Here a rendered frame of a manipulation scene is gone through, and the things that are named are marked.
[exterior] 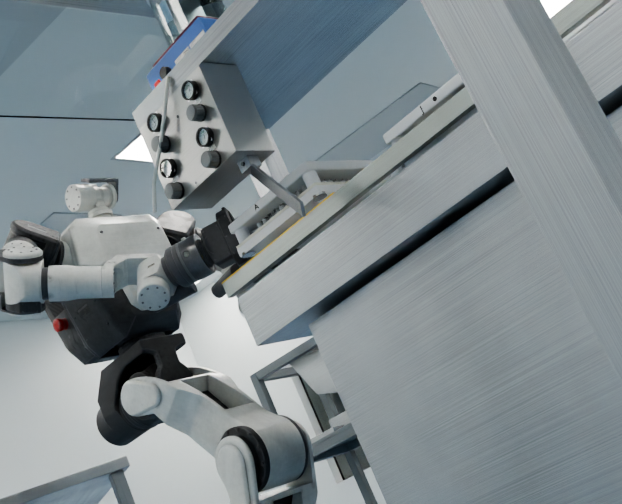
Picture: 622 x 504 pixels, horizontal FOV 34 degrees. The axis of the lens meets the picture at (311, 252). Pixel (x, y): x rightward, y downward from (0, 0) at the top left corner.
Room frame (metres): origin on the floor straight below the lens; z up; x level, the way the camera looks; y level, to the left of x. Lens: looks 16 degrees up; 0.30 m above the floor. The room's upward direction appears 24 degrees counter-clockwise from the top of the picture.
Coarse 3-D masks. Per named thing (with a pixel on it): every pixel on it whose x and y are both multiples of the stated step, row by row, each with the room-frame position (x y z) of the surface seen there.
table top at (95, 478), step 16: (112, 464) 3.06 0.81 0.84; (128, 464) 3.09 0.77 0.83; (64, 480) 2.99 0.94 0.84; (80, 480) 3.01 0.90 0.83; (96, 480) 3.08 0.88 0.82; (16, 496) 2.92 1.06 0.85; (32, 496) 2.94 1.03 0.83; (48, 496) 2.99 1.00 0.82; (64, 496) 3.11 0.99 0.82; (80, 496) 3.23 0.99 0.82; (96, 496) 3.37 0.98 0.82
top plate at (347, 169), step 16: (352, 160) 1.83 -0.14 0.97; (368, 160) 1.87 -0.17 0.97; (288, 176) 1.76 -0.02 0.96; (320, 176) 1.79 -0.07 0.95; (336, 176) 1.82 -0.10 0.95; (352, 176) 1.86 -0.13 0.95; (272, 192) 1.79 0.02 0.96; (256, 208) 1.83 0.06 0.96; (272, 208) 1.84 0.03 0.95; (240, 224) 1.86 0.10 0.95; (256, 224) 1.89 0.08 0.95
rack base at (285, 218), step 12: (384, 180) 1.88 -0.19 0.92; (312, 192) 1.74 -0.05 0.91; (312, 204) 1.77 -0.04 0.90; (276, 216) 1.80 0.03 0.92; (288, 216) 1.79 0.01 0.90; (300, 216) 1.81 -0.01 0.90; (264, 228) 1.83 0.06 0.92; (276, 228) 1.81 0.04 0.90; (324, 228) 1.94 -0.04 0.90; (252, 240) 1.86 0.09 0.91; (264, 240) 1.85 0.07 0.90; (240, 252) 1.88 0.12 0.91
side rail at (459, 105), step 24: (576, 0) 1.33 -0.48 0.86; (600, 0) 1.31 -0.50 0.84; (576, 24) 1.34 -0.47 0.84; (456, 96) 1.48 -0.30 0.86; (432, 120) 1.52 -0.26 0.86; (456, 120) 1.50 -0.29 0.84; (408, 144) 1.55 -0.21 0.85; (384, 168) 1.59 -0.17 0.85; (336, 192) 1.67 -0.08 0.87; (360, 192) 1.64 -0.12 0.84; (312, 216) 1.71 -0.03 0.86; (336, 216) 1.70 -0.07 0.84; (288, 240) 1.76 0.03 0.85; (264, 264) 1.81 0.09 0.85; (240, 288) 1.87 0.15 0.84
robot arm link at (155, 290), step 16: (176, 256) 1.91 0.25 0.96; (144, 272) 1.93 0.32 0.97; (160, 272) 1.92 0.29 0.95; (176, 272) 1.92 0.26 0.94; (144, 288) 1.90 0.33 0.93; (160, 288) 1.91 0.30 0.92; (176, 288) 1.98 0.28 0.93; (192, 288) 1.98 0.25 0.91; (144, 304) 1.93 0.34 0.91; (160, 304) 1.94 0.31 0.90
